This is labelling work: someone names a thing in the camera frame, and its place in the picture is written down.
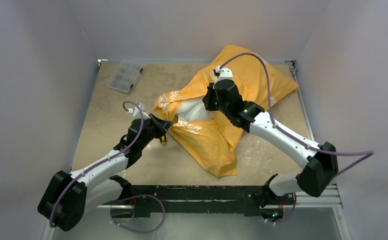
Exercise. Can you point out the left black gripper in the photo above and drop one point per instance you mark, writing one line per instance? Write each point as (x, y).
(164, 125)

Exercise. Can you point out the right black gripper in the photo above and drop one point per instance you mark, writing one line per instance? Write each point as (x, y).
(211, 98)

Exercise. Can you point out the white pillow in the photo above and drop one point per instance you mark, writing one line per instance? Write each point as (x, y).
(191, 110)

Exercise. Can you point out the orange Mickey Mouse pillowcase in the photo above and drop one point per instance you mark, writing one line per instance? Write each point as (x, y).
(209, 136)

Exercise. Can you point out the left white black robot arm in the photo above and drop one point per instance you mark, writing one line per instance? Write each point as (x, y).
(69, 195)

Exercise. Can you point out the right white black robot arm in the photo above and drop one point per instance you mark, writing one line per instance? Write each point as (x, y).
(318, 163)

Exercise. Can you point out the yellow black screwdriver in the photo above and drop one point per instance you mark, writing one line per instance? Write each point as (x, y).
(163, 140)

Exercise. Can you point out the clear plastic organizer box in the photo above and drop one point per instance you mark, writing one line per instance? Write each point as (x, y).
(125, 76)

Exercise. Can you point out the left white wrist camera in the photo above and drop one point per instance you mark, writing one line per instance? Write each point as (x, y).
(138, 112)

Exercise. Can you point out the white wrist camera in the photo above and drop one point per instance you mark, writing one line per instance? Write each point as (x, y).
(138, 112)
(222, 73)

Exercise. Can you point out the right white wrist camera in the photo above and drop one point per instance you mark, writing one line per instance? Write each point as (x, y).
(222, 73)

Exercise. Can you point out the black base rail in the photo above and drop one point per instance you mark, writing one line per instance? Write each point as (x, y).
(248, 200)

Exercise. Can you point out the aluminium frame profile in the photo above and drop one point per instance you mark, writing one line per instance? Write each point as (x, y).
(318, 162)

